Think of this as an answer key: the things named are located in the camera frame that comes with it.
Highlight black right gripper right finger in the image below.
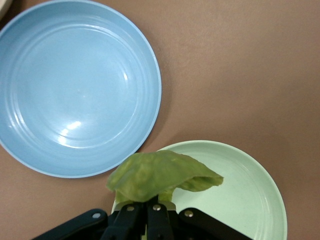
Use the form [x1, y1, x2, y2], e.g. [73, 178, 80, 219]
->
[145, 202, 254, 240]

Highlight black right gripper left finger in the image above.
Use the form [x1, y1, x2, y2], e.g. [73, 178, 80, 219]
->
[31, 203, 141, 240]

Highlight green lettuce leaf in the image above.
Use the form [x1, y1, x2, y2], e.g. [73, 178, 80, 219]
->
[106, 149, 225, 205]

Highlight pale green plate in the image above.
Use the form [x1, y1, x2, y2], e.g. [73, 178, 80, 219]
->
[111, 139, 287, 240]

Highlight blue plate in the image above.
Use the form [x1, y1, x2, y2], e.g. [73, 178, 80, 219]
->
[0, 0, 162, 179]

